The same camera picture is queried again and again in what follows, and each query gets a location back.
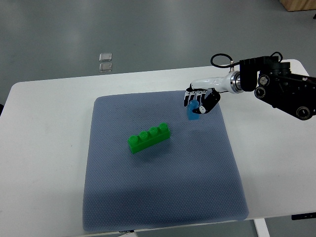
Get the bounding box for upper metal floor plate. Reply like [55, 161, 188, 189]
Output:
[99, 53, 112, 62]

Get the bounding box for metal floor plate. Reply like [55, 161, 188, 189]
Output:
[99, 63, 113, 72]
[99, 53, 112, 62]

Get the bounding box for white table leg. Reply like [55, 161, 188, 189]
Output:
[253, 218, 270, 237]

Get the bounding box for lower metal floor plate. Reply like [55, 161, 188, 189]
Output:
[99, 63, 113, 72]

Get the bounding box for wooden box corner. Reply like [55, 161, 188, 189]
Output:
[279, 0, 316, 12]

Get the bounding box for grey-blue foam mat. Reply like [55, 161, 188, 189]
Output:
[83, 91, 248, 232]

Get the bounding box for black table control panel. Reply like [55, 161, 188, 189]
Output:
[291, 212, 316, 221]

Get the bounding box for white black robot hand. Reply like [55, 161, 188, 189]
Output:
[184, 76, 242, 114]

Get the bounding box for blue toy block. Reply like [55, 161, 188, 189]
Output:
[187, 100, 199, 120]

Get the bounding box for green four-stud toy block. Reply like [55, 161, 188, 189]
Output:
[127, 123, 170, 154]

